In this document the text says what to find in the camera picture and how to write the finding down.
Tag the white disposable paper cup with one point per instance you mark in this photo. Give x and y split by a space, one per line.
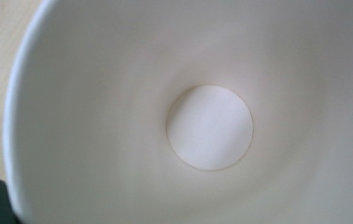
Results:
208 127

